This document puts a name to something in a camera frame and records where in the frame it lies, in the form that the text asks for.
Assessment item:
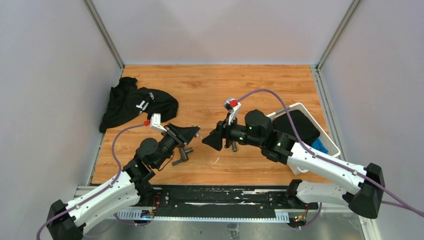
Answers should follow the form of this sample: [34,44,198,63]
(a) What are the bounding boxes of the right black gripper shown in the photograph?
[202,113,263,151]

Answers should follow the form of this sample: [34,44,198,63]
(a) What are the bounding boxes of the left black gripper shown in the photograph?
[154,123,199,169]

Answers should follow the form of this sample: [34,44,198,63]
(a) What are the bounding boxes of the grey faucet with lever handle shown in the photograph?
[231,141,238,152]

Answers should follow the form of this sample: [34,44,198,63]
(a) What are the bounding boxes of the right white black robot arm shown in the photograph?
[202,109,385,219]

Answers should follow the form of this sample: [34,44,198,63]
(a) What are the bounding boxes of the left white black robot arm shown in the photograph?
[43,123,200,240]

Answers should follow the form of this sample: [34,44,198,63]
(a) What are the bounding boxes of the black cloth with white print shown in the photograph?
[99,77,179,133]

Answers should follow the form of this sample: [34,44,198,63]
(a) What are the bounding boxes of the black cloth in basket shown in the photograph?
[272,110,321,146]

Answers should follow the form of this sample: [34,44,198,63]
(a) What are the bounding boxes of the blue cloth in basket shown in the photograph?
[311,138,329,154]

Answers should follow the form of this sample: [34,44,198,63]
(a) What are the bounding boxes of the white plastic basket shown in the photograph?
[267,102,341,158]

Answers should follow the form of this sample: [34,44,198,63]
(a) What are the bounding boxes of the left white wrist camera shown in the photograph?
[149,113,167,133]

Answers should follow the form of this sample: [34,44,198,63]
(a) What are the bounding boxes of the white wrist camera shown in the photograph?
[223,97,242,126]
[149,113,167,133]

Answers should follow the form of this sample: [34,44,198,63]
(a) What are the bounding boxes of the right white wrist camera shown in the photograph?
[223,97,242,126]

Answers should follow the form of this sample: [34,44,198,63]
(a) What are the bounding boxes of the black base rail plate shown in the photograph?
[76,184,321,223]

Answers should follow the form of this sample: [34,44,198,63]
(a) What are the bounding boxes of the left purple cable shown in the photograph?
[35,120,152,240]

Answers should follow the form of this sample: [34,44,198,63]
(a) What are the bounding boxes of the purple cable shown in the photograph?
[229,88,424,219]
[35,120,152,240]

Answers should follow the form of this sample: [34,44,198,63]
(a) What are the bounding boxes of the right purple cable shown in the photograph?
[229,88,424,219]

